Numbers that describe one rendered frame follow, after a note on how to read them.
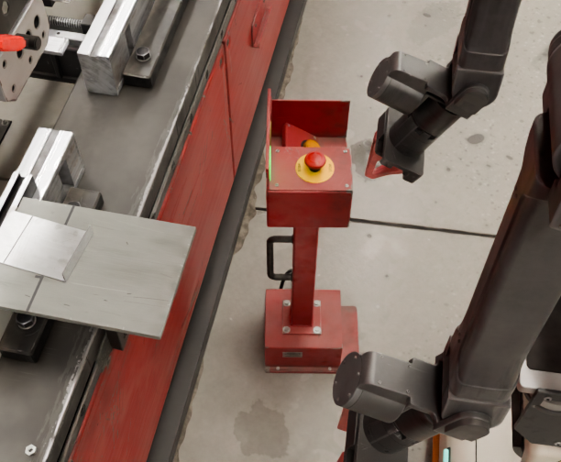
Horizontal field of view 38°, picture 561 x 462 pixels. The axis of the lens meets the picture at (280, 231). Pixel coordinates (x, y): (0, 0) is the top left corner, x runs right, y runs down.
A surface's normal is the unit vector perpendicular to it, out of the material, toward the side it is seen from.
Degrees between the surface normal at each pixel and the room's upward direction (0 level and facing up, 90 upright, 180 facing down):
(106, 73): 90
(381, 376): 22
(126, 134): 0
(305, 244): 90
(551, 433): 90
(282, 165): 0
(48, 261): 0
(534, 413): 90
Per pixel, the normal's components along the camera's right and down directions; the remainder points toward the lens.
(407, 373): 0.37, -0.48
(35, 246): 0.00, -0.58
